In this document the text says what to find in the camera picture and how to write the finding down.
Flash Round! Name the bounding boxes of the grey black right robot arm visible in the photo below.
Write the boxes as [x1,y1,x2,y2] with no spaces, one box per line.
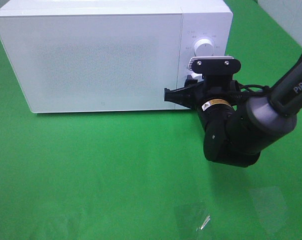
[164,55,302,168]

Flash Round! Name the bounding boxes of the white upper power knob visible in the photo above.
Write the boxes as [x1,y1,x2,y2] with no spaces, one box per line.
[194,37,215,57]

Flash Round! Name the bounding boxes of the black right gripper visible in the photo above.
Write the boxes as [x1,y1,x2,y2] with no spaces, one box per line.
[164,56,241,162]

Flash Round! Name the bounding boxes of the clear tape patch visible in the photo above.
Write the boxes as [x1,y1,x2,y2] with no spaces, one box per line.
[174,201,210,234]

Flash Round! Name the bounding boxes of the white timer knob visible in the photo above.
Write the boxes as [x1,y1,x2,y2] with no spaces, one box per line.
[191,72,202,81]

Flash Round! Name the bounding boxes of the white microwave oven body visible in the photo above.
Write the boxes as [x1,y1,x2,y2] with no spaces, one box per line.
[0,0,234,111]

